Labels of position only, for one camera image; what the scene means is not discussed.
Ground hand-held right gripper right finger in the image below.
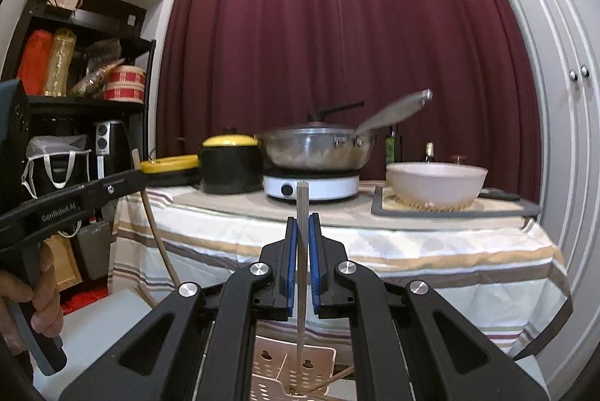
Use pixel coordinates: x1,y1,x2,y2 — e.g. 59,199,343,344
308,212,549,401

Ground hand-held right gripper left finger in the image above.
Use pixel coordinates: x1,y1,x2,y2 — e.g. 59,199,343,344
58,217,299,401

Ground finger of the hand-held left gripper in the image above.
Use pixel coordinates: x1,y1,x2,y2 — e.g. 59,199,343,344
82,169,149,219

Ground long brown chopstick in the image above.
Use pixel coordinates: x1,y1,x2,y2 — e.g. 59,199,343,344
131,149,185,289

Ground long grey chopstick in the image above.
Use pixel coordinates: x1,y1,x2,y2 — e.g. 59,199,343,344
296,180,310,376

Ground white perforated utensil basket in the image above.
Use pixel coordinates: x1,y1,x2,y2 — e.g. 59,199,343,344
248,333,337,401

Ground person's left hand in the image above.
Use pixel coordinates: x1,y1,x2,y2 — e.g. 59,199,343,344
0,237,65,357

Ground black and silver air fryer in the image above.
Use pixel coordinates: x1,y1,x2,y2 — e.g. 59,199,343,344
93,120,129,186

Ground black tote bag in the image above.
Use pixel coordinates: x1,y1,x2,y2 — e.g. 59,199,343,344
21,135,92,200

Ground flat yellow and black pan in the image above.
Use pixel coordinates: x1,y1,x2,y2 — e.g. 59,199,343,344
139,155,202,188

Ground grey bin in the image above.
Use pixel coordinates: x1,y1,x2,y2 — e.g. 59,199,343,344
75,220,113,282

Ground black shelving rack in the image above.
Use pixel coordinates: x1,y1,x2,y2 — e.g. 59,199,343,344
0,0,156,289

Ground white induction cooker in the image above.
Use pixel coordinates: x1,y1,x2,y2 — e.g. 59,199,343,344
262,169,361,202

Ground orange bag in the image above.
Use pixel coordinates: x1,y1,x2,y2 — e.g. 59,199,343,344
18,30,53,96

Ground beige table mat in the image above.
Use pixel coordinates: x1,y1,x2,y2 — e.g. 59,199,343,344
175,183,376,224

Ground tan paper bag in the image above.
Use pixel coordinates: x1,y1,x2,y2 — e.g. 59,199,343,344
44,234,83,291

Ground gold package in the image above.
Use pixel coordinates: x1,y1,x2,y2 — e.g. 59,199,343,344
44,27,77,97

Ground red striped round box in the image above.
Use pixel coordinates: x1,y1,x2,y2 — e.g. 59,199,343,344
103,65,147,103

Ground red cloth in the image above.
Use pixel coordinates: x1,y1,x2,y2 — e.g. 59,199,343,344
61,284,111,316

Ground black pot with yellow lid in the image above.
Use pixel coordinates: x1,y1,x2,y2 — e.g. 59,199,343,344
199,126,264,195

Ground steel frying pan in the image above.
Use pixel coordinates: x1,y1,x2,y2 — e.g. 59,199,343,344
255,89,433,172

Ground dark plastic packets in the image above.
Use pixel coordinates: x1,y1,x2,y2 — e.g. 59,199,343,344
70,38,126,98

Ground striped tablecloth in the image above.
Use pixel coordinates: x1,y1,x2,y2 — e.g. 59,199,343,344
110,185,575,355

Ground green olive oil bottle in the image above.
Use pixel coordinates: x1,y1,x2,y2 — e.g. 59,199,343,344
385,124,403,165

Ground white bowl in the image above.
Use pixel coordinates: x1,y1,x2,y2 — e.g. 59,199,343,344
385,162,489,209

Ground flat black box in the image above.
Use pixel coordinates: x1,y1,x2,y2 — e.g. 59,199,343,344
33,5,147,38

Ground black remote control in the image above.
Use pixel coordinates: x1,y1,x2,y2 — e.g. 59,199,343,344
478,189,522,201

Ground grey rubber tray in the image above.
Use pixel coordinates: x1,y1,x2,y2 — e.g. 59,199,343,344
371,185,542,220

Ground dark red curtain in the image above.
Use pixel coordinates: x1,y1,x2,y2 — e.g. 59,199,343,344
157,0,545,205

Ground white wardrobe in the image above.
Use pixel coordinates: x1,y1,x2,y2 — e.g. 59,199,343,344
457,0,600,401

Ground black handled pan lid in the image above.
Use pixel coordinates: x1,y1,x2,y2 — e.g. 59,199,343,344
307,102,365,125

